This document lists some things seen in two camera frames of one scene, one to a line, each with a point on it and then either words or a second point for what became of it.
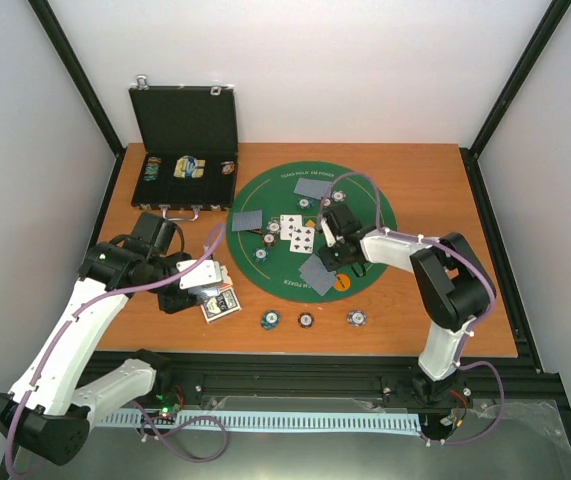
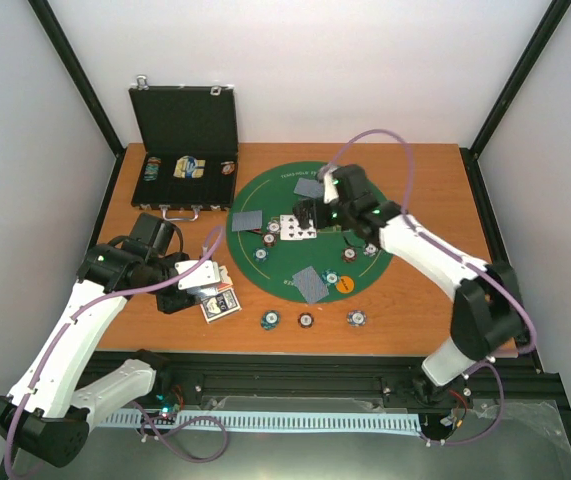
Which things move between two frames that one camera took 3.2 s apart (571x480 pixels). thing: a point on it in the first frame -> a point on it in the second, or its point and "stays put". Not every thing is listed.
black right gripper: (329, 261) -> (305, 210)
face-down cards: (244, 221) stays put
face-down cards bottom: (314, 273) -> (310, 285)
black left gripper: (176, 303) stays put
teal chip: (260, 254) stays put
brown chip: (269, 239) stays put
